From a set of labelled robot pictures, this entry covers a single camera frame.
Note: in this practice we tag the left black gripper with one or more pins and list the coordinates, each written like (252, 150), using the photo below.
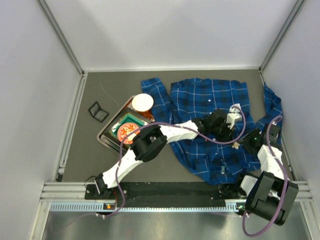
(223, 128)

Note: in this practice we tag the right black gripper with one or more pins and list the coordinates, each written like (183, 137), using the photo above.
(249, 140)

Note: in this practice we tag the blue plaid shirt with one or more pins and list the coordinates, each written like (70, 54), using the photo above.
(195, 98)

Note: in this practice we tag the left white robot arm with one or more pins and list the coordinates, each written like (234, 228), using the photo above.
(149, 140)

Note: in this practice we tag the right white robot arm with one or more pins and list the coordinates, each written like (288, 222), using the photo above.
(263, 193)

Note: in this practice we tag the orange cup white lid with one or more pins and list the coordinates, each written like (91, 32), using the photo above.
(142, 103)

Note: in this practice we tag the green square dish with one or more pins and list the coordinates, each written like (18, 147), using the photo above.
(128, 116)

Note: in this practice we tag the red patterned round plate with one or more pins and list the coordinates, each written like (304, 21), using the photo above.
(125, 130)

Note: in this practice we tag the metal tray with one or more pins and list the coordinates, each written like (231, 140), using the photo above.
(108, 136)

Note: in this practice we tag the small black open case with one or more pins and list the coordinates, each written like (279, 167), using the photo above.
(97, 112)

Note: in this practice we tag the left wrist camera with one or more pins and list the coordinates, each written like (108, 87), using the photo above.
(232, 118)

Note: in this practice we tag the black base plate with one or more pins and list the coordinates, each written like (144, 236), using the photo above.
(133, 190)

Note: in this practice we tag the grey slotted cable duct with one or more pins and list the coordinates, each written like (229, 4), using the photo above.
(227, 207)

